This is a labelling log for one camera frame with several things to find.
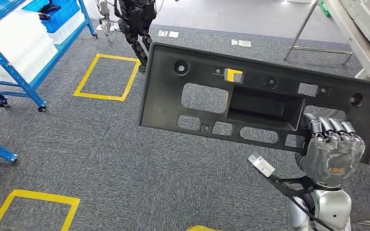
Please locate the black humanoid robot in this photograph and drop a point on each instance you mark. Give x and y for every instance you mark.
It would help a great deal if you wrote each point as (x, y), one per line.
(137, 16)

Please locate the metal floor outlet plate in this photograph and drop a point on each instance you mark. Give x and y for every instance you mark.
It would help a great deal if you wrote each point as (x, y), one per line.
(173, 34)
(162, 33)
(241, 43)

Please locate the blue plastic bin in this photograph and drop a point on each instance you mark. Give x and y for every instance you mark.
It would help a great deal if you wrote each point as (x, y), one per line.
(60, 14)

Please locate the black plastic panel part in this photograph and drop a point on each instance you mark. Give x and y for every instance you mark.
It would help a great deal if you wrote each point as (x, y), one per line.
(172, 105)

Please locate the green plastic crate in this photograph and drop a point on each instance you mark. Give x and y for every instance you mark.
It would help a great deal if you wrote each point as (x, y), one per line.
(324, 8)

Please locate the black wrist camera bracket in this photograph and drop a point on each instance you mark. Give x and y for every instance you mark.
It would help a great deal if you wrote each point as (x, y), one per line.
(290, 188)

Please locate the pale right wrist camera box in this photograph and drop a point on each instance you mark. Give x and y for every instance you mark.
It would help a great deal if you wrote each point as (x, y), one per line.
(261, 165)

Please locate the yellow floor tape square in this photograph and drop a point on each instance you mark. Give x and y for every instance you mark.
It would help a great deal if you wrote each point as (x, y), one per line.
(234, 72)
(44, 196)
(118, 57)
(202, 228)

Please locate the small black item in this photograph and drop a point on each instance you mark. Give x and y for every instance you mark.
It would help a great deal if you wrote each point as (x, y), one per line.
(49, 9)

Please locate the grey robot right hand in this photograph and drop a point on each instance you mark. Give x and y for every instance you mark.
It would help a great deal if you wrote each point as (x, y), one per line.
(335, 159)

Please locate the large white plastic bin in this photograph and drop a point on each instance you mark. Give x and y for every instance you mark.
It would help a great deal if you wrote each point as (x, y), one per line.
(15, 41)

